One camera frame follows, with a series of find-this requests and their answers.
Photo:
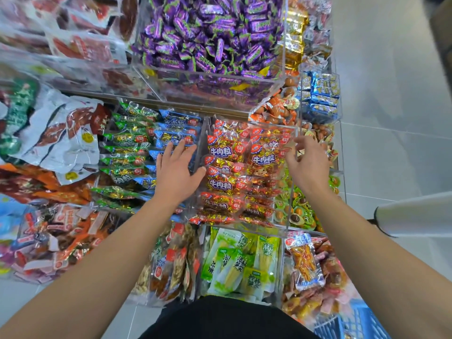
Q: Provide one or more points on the pile of white meat packets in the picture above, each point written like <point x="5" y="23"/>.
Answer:
<point x="63" y="134"/>

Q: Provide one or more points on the pile of blue orange packets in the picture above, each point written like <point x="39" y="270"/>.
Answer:
<point x="321" y="95"/>

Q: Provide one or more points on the black pole rod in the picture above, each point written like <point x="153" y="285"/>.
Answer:
<point x="372" y="221"/>

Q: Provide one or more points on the blue plastic shopping basket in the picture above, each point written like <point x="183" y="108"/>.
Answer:
<point x="353" y="322"/>

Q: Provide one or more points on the person's left forearm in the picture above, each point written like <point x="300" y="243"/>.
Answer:
<point x="85" y="279"/>

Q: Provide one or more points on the person's left hand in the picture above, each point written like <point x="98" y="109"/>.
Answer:
<point x="176" y="178"/>

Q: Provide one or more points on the pile of purple candies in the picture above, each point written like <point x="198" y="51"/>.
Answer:
<point x="205" y="31"/>

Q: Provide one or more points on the person's black clothing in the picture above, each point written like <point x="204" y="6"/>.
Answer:
<point x="226" y="320"/>

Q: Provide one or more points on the row of blue beef packets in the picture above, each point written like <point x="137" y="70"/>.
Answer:
<point x="173" y="127"/>

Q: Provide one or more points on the pile of orange brown packets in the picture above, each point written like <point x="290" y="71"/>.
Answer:
<point x="275" y="102"/>

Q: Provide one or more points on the pile of dark orange packets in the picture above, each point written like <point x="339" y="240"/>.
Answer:
<point x="42" y="183"/>

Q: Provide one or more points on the wooden cabinet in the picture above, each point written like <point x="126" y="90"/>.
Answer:
<point x="441" y="31"/>

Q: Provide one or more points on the pile of red brown packets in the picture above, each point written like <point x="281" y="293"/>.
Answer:
<point x="63" y="240"/>

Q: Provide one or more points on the blue toy candy packet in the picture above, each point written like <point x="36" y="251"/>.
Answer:
<point x="10" y="219"/>

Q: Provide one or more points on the person's right hand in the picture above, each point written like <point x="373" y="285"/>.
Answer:
<point x="311" y="167"/>

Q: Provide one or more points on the clear acrylic snack shelves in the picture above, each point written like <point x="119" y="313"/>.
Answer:
<point x="169" y="99"/>

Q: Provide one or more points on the pile of lime green packets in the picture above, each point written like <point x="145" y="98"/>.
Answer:
<point x="236" y="264"/>

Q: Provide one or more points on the beef cube packets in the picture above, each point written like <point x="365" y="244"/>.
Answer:
<point x="244" y="169"/>

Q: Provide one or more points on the pile of gold candy packets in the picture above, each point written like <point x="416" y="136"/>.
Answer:
<point x="295" y="35"/>

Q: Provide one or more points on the pile of beige packets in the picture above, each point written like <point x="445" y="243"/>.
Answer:
<point x="169" y="261"/>

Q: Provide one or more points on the pile of red sausage packets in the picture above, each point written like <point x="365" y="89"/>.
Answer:
<point x="78" y="46"/>

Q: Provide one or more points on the pile of green egg packets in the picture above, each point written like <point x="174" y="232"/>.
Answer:
<point x="300" y="204"/>

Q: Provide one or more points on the person's right forearm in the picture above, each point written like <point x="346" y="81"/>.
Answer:
<point x="388" y="272"/>

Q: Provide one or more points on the green vacuum packet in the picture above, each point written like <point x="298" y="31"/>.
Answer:
<point x="18" y="113"/>

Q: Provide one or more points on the row of green beef packets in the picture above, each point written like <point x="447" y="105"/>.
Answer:
<point x="127" y="137"/>

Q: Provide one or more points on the pile of pink-label meat packets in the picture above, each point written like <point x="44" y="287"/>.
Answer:
<point x="311" y="272"/>

